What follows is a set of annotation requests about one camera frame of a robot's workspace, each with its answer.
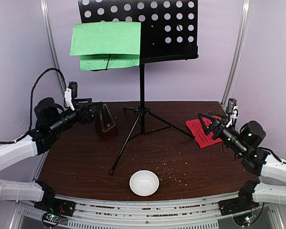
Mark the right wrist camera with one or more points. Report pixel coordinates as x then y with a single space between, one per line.
232 112

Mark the dark red wooden metronome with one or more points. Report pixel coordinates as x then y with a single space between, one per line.
108 136

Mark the aluminium front rail base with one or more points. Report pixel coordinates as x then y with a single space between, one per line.
191 213

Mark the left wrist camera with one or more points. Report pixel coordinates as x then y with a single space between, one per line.
70 94

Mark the right aluminium frame post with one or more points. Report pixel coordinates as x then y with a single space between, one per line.
240 44

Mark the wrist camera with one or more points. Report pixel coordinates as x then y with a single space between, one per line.
70 94
232 112

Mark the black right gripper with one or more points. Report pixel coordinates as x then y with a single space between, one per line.
218 127

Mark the green paper sheet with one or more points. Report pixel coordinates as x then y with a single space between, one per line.
106 45

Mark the left aluminium frame post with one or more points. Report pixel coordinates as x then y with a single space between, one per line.
54 57

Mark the black music stand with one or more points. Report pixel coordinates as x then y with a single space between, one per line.
168 33

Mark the aluminium frame post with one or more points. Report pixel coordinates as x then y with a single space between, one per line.
240 44
54 57

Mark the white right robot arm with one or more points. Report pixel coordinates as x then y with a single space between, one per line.
257 160

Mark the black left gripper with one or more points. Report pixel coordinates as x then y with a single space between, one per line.
88 117

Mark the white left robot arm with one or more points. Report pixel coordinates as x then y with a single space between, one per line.
51 121

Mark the red paper sheet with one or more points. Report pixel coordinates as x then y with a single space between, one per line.
196 129

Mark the white ceramic bowl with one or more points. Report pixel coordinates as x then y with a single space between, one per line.
144 183

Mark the clear plastic metronome cover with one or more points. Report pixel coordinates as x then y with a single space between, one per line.
107 121

